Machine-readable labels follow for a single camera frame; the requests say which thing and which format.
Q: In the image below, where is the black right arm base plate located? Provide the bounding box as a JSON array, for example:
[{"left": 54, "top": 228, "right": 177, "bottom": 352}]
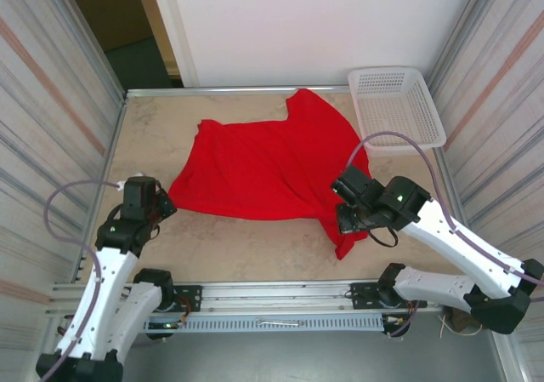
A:
[{"left": 350, "top": 282, "right": 428, "bottom": 311}]

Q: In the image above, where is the grey slotted cable duct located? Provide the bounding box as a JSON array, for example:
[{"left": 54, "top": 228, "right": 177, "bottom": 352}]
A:
[{"left": 142, "top": 313, "right": 386, "bottom": 334}]

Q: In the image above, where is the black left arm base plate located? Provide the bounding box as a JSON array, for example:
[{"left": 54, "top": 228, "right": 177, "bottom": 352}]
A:
[{"left": 161, "top": 285, "right": 203, "bottom": 314}]

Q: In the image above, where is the aluminium table edge bar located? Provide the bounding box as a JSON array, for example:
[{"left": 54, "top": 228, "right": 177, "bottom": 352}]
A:
[{"left": 125, "top": 85, "right": 352, "bottom": 99}]

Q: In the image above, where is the small circuit board with wires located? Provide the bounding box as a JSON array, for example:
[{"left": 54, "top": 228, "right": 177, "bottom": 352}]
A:
[{"left": 382, "top": 313, "right": 411, "bottom": 328}]

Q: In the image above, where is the small silver wrench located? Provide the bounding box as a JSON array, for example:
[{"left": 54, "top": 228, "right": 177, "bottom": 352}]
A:
[{"left": 256, "top": 317, "right": 306, "bottom": 328}]

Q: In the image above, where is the white perforated plastic basket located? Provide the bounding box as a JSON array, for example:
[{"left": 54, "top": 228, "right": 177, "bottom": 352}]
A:
[{"left": 347, "top": 66, "right": 447, "bottom": 158}]

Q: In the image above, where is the small circuit board green light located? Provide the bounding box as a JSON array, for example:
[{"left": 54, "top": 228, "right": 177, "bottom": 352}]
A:
[{"left": 146, "top": 320, "right": 187, "bottom": 331}]

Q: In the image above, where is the white door frame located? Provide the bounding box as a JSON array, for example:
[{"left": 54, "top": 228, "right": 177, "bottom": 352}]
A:
[{"left": 131, "top": 0, "right": 201, "bottom": 88}]

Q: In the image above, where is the red t-shirt with bear print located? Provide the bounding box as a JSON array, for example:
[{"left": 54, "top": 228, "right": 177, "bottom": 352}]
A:
[{"left": 167, "top": 88, "right": 370, "bottom": 262}]

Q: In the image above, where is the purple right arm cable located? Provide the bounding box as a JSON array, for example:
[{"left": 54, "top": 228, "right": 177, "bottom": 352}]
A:
[{"left": 348, "top": 131, "right": 544, "bottom": 339}]

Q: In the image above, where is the thin black right gripper wire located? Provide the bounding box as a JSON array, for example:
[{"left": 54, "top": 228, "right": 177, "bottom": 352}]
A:
[{"left": 369, "top": 226, "right": 399, "bottom": 248}]

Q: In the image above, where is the aluminium mounting rail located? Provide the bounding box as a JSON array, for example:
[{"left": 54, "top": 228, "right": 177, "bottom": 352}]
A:
[{"left": 46, "top": 277, "right": 509, "bottom": 317}]

